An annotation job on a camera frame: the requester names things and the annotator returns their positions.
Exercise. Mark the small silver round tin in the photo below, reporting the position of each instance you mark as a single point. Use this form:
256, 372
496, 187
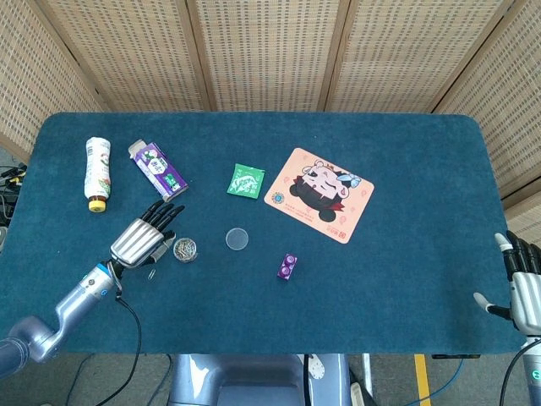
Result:
187, 250

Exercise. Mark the silver paperclip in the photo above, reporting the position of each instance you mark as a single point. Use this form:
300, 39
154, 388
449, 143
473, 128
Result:
151, 274

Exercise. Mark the grey blue robot torso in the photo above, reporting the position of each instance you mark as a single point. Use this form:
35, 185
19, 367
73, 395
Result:
236, 372

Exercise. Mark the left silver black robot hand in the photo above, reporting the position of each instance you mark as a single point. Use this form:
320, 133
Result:
137, 243

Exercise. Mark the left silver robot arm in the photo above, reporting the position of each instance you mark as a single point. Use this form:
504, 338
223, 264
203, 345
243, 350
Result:
76, 296

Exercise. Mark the small purple box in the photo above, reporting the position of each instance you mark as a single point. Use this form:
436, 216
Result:
287, 267

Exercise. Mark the clear round plastic lid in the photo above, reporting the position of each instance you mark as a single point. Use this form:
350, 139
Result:
236, 239

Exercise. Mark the green sachet packet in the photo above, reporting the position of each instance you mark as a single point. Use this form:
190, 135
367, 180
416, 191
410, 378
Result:
246, 182

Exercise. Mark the bamboo folding screen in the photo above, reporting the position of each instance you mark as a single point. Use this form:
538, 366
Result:
270, 51

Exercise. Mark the white table leg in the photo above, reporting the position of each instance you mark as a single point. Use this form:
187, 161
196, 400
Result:
367, 372

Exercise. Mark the pink cartoon mouse pad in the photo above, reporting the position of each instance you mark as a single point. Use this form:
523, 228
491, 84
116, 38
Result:
319, 194

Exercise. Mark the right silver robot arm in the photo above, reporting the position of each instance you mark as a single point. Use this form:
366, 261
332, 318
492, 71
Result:
534, 376

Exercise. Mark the white bottle yellow cap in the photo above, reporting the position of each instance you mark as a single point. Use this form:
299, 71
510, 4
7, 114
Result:
98, 169

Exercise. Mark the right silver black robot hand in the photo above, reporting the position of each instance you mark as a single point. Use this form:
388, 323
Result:
526, 292

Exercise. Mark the purple drink carton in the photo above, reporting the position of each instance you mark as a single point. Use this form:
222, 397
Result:
160, 171

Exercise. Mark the blue felt table cover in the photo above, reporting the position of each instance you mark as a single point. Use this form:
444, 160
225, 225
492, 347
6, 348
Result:
253, 304

